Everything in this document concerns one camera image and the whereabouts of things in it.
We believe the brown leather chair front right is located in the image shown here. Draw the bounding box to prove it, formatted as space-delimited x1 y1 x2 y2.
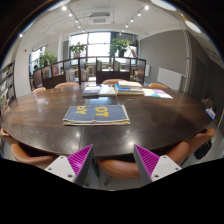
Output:
166 129 215 163

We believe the potted plant centre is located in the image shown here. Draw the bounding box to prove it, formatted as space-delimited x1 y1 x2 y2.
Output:
69 42 86 58

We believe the brown chair far centre-left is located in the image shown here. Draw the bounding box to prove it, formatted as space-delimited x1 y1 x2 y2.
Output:
54 82 79 88

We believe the left bookshelf with books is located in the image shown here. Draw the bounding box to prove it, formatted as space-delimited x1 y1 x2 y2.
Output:
0 61 16 114

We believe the brown chair far left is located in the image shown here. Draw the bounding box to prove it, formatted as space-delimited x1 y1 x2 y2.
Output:
32 87 46 93

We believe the stack of blue books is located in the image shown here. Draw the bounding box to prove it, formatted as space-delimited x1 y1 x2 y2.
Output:
115 81 143 95

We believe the colourful magazine on table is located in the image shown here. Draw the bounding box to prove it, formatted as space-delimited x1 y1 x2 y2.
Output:
143 89 172 99

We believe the black bag on floor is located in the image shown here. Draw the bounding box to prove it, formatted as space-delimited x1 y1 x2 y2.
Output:
194 141 212 160

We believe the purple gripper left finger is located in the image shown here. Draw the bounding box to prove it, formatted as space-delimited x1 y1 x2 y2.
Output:
46 144 93 186

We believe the white book on table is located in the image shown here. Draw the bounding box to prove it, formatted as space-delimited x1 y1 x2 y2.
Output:
99 85 116 96

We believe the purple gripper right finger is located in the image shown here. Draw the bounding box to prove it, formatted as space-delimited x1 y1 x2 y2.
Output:
133 145 181 186

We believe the dark wooden shelf divider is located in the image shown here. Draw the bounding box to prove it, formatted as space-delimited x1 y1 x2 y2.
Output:
30 56 146 89

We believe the potted plant right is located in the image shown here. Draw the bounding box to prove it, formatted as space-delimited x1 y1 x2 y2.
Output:
110 38 131 57

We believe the brown chair far centre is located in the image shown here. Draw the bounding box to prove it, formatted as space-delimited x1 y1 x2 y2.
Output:
102 79 122 84

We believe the brown chair far right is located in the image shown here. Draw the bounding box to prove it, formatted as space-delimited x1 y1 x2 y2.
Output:
149 83 168 89

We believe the blue towel with yellow letters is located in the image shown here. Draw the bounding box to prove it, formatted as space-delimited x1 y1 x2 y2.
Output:
63 105 130 126

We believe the ceiling air conditioner unit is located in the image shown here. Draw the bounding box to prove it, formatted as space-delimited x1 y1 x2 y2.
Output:
89 12 110 25

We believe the potted plant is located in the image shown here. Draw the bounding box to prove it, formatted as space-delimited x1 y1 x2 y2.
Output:
69 42 86 58
36 50 56 67
110 38 131 57

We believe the brown leather chair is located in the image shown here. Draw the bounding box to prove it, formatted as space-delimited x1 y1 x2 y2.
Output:
166 129 215 163
97 159 140 186
1 129 57 169

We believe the brown leather chair front left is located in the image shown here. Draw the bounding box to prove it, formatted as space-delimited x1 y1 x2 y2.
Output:
1 129 57 169

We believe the potted plant left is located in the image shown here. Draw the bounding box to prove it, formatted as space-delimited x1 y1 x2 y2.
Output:
36 50 56 67

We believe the brown leather chair front centre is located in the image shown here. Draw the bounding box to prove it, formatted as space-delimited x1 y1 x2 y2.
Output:
97 159 140 186

